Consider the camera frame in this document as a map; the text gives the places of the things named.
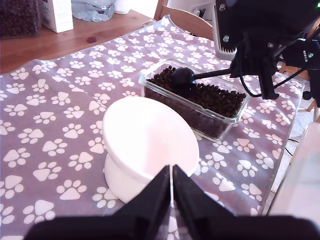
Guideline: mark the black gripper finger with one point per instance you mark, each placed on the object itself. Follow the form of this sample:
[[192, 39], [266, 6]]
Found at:
[[247, 70], [147, 200], [243, 55], [195, 200]]

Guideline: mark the black plastic measuring spoon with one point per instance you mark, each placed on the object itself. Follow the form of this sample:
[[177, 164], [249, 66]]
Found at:
[[182, 77]]

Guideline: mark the brown cat food kibble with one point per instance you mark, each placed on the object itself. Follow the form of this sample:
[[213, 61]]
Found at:
[[215, 100], [12, 25]]

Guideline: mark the white ceramic paw-print bowl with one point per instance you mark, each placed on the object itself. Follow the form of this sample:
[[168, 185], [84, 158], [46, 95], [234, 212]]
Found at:
[[140, 140]]

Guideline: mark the wooden chair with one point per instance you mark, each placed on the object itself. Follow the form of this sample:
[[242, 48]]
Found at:
[[180, 15], [285, 68]]

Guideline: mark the rectangular clear glass container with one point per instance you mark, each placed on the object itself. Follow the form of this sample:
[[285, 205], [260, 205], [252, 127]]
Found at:
[[235, 117]]

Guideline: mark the dark fabric bag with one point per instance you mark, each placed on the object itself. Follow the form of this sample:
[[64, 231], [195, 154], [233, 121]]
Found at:
[[300, 55]]

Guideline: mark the white board with logo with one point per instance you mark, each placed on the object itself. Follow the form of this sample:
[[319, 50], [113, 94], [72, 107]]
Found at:
[[300, 175]]

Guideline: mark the purple paw-print cloth mat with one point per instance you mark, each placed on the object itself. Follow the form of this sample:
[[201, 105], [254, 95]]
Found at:
[[62, 87]]

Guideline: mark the large clear water bottle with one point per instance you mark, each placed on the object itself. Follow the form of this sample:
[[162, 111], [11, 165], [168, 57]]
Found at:
[[92, 10]]

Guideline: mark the small white cardboard box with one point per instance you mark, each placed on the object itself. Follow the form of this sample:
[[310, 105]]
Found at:
[[57, 17]]

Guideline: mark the clear jar with white lid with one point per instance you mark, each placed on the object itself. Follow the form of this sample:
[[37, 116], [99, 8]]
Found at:
[[25, 10]]

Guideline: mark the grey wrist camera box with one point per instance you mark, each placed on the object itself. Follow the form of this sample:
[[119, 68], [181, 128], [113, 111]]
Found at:
[[225, 53]]

